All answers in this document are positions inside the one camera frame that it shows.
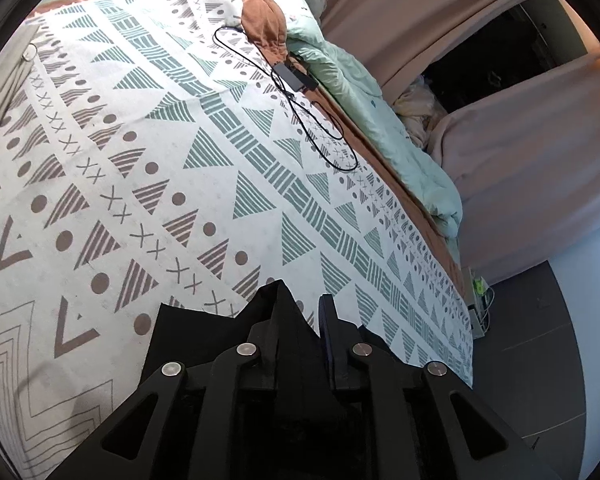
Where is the mint green quilt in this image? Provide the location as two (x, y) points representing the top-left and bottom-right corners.
(285, 15), (463, 238)

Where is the pink curtain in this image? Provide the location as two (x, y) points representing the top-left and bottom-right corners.
(320, 0), (571, 93)
(427, 52), (600, 286)

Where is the patterned bed blanket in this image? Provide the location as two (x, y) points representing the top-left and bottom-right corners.
(0, 0), (476, 480)

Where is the black button shirt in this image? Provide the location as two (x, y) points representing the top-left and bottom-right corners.
(142, 280), (416, 461)

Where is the black charger with cable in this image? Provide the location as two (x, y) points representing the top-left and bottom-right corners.
(214, 25), (358, 172)

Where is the grey bed sheet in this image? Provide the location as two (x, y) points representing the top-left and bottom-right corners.
(0, 22), (38, 171)

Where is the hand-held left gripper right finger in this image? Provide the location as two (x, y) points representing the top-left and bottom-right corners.
(319, 294), (546, 480)

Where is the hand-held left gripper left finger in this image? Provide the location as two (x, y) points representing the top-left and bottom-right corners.
(45, 285), (281, 480)

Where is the crumpled cream blanket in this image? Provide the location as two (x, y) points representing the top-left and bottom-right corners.
(392, 75), (453, 148)

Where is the beige nightstand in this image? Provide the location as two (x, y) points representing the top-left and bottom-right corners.
(462, 267), (493, 336)

